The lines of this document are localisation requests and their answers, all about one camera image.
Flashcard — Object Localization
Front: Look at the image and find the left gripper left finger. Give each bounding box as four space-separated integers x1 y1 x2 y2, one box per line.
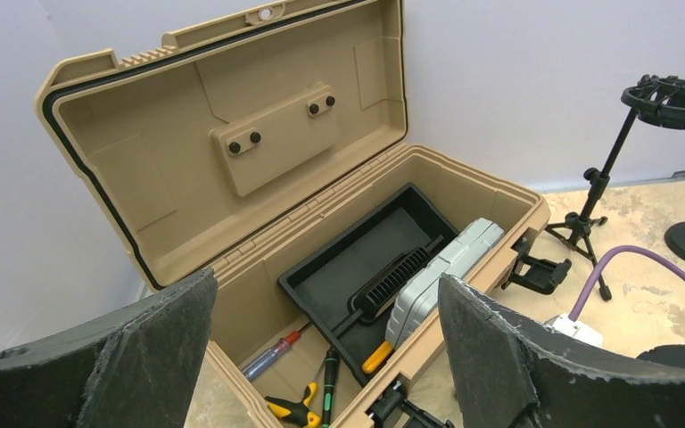
0 268 218 427

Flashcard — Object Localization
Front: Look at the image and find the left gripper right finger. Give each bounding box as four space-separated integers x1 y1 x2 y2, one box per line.
438 275 685 427

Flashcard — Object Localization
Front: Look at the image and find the black tripod microphone stand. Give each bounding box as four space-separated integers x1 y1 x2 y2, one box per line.
543 73 685 302

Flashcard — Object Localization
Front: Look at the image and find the grey plastic case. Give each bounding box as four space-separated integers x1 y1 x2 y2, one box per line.
385 218 505 349

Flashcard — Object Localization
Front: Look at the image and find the red clear screwdriver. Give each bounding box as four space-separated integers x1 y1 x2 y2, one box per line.
241 322 310 382

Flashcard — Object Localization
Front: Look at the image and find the green black screwdriver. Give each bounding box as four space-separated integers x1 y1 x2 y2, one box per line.
320 348 340 428

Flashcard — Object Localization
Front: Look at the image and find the black toolbox tray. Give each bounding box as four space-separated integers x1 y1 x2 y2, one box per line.
277 183 458 385

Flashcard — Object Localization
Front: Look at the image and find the tan plastic toolbox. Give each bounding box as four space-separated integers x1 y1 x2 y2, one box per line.
35 1 550 427

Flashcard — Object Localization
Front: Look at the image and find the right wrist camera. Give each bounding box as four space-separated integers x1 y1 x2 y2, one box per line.
544 313 604 348

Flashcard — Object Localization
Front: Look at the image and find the yellow handled tool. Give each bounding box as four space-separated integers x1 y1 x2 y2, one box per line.
361 341 393 375

